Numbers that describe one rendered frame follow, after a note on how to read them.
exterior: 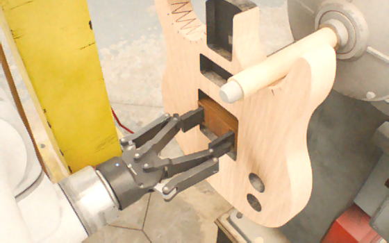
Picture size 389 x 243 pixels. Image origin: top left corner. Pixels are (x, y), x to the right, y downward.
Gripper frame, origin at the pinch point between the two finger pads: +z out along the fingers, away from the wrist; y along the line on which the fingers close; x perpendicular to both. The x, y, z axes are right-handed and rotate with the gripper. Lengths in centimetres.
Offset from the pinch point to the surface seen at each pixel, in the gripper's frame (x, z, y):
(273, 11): -93, 167, -139
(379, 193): -34, 37, 19
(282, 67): 16.1, 3.1, 10.2
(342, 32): 16.9, 15.3, 10.6
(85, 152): -81, -5, -89
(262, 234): -79, 27, -9
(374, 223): -16.8, 16.8, 25.9
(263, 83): 15.5, -0.4, 10.4
